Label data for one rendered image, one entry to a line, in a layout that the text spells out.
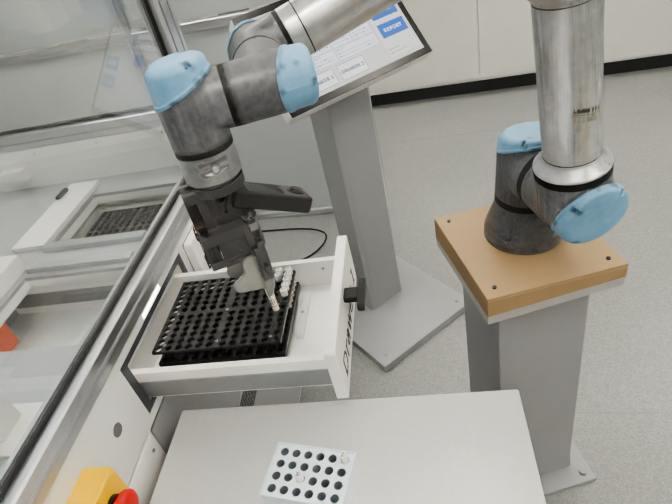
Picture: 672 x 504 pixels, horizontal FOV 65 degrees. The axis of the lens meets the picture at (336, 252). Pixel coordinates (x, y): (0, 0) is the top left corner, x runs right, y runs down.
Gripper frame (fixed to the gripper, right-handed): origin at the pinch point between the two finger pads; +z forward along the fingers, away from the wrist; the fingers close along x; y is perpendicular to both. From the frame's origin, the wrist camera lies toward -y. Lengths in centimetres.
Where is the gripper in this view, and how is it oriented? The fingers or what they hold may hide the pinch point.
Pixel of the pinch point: (270, 284)
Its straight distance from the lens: 81.6
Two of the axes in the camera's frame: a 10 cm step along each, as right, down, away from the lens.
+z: 1.9, 7.8, 5.9
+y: -9.0, 3.9, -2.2
